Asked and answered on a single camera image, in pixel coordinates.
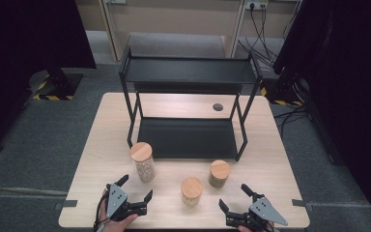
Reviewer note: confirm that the beige wooden background desk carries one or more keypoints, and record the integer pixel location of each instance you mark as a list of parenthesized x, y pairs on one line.
[(174, 19)]

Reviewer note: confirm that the round dark table grommet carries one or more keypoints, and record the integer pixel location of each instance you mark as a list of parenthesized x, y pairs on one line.
[(218, 107)]

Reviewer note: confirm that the black metal two-tier rack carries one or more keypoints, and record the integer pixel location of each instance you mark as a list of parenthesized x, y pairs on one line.
[(186, 137)]

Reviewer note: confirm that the short jar with dark contents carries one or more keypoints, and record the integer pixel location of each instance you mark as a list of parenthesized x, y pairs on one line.
[(219, 172)]

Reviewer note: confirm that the striped black stand base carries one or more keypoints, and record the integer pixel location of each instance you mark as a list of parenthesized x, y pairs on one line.
[(56, 87), (281, 95)]

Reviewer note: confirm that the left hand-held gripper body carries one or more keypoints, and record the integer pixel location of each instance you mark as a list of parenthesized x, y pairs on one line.
[(117, 201)]

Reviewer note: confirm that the white power strip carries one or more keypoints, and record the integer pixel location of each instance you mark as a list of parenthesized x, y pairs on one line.
[(257, 4)]

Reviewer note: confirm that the tall glass jar wooden lid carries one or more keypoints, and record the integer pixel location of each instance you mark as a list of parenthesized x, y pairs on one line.
[(142, 161)]

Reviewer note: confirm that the short jar with pale contents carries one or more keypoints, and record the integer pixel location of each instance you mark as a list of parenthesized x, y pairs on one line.
[(191, 190)]

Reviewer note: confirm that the person's left hand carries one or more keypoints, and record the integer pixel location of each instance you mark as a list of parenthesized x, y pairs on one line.
[(119, 224)]

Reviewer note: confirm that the dark curtain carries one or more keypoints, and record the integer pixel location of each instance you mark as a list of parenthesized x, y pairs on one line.
[(29, 64), (344, 80)]

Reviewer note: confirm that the person's right hand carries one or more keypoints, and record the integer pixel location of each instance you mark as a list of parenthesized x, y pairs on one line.
[(244, 229)]

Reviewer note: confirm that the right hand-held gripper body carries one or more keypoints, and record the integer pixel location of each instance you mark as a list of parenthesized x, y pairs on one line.
[(261, 211)]

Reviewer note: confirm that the grey tape piece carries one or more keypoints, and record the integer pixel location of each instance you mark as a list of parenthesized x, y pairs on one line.
[(67, 204), (301, 204)]

